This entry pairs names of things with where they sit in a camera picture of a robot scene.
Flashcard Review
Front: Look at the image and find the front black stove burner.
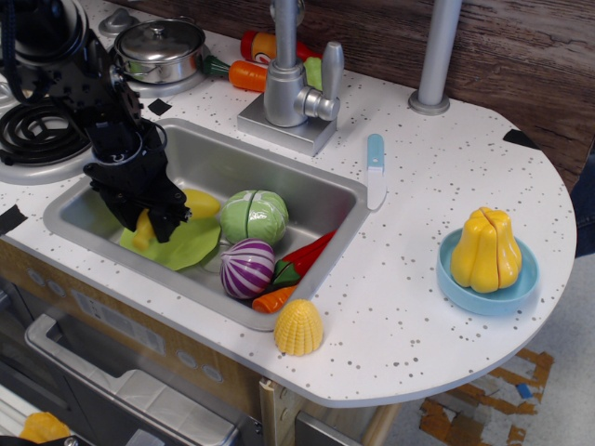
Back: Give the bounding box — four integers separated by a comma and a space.
1, 98, 93, 186

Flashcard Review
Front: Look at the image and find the yellow toy corn piece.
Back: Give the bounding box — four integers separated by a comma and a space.
273, 299, 324, 356

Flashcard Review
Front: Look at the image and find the purple toy onion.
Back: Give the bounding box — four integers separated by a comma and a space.
219, 238, 275, 299

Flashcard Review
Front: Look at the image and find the red orange toy bottle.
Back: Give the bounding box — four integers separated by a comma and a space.
240, 30, 323, 64

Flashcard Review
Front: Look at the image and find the blue white toy knife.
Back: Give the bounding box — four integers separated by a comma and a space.
366, 134, 387, 211

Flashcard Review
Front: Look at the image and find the yellow toy banana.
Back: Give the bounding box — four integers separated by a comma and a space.
132, 189, 220, 251

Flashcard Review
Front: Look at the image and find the green toy plate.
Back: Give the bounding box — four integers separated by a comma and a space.
120, 216, 221, 270

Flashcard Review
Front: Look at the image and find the silver toy faucet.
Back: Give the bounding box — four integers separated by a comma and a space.
237, 0, 344, 156

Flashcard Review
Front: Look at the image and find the grey vertical pole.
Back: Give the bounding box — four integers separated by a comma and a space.
408, 0, 463, 116

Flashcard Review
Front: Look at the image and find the yellow toy below counter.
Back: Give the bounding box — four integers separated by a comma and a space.
19, 412, 71, 444

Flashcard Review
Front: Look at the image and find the oven door with handle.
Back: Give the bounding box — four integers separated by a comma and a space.
1, 281, 263, 445

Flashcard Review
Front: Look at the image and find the grey stove knob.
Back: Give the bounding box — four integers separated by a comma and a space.
99, 8, 139, 38

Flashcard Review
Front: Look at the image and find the light blue toy bowl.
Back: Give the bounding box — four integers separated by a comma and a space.
436, 229, 540, 316

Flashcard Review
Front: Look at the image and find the silver sink basin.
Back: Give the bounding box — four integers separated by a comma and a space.
44, 119, 369, 331

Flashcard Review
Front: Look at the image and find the steel pot with lid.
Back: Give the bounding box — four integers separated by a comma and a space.
113, 19, 205, 85

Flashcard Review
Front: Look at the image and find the yellow toy squash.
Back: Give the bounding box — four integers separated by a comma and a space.
450, 207, 522, 294

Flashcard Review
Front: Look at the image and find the red toy chili pepper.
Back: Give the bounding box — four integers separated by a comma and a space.
271, 230, 336, 288

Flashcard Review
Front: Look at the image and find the green toy cabbage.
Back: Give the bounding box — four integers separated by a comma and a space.
219, 190, 289, 245

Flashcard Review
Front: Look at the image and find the orange toy carrot on counter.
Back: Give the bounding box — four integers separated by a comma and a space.
203, 55, 268, 93

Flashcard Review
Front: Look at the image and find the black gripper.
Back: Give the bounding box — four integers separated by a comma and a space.
84, 119, 190, 243

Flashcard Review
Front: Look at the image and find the light green toy behind faucet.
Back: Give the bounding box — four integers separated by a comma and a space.
303, 57, 323, 91

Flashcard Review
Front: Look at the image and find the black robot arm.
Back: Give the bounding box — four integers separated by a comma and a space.
1, 1, 191, 243

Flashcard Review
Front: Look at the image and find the orange toy carrot in sink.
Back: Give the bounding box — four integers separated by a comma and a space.
252, 285, 297, 314

